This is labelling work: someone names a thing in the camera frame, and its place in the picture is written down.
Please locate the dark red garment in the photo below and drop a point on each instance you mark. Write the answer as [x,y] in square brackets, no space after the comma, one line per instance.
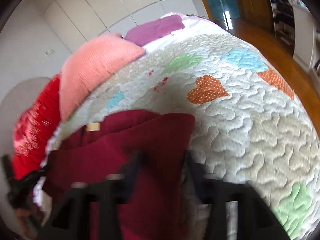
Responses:
[158,140]

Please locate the pink ribbed pillow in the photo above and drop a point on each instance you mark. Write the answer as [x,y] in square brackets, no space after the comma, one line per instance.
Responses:
[92,64]

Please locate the heart patterned quilt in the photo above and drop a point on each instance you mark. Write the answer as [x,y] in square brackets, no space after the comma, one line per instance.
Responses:
[249,124]

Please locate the red floral pillow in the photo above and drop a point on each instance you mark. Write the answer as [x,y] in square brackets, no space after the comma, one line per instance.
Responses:
[34,128]

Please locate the purple pillow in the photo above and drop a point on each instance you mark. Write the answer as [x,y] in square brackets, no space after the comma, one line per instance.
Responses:
[151,31]

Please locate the white wardrobe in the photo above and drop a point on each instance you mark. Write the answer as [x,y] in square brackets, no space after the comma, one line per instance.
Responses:
[78,21]

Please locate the cluttered shelf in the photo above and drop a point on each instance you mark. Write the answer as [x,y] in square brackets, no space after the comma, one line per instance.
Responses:
[283,19]

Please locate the white cabinet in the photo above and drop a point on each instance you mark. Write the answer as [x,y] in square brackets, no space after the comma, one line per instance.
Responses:
[306,52]

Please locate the round grey headboard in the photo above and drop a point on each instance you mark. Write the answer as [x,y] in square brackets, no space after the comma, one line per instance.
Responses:
[15,102]

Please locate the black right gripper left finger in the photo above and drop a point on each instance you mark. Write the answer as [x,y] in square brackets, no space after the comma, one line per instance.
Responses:
[71,220]

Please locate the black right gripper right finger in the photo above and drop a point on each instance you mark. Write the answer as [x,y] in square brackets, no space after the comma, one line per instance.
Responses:
[255,219]

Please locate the wooden door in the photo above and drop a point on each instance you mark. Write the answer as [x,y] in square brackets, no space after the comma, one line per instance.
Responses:
[257,12]

